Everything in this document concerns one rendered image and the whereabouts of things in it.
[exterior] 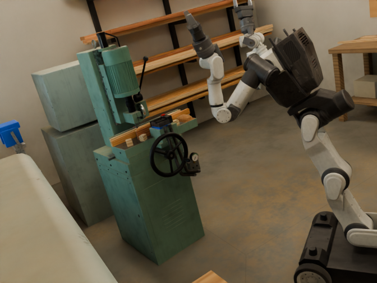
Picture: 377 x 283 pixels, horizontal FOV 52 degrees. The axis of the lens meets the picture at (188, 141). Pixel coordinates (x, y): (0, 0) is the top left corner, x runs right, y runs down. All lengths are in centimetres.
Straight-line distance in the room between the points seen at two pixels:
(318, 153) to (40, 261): 203
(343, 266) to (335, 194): 40
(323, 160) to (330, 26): 341
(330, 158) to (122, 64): 137
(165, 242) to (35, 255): 266
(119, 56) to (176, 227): 126
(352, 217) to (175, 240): 125
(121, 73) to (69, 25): 245
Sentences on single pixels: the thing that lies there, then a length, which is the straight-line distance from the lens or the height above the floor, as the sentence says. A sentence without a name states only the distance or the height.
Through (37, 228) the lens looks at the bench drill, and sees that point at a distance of 20.
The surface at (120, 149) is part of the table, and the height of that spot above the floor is 90.
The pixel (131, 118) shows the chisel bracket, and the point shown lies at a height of 104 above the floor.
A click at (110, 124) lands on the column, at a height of 100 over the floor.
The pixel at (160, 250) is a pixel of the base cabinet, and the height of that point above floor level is 11.
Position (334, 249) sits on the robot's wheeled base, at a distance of 246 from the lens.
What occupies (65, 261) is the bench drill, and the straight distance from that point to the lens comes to 17.
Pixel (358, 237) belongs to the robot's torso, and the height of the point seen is 29.
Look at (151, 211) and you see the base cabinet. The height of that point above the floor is 42.
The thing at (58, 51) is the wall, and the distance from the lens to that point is 485.
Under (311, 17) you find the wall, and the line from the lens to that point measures 558.
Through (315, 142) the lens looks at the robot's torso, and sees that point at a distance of 211.
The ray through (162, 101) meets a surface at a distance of 485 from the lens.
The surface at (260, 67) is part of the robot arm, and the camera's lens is 184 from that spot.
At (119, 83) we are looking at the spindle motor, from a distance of 254.
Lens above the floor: 166
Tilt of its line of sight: 19 degrees down
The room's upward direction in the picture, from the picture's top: 14 degrees counter-clockwise
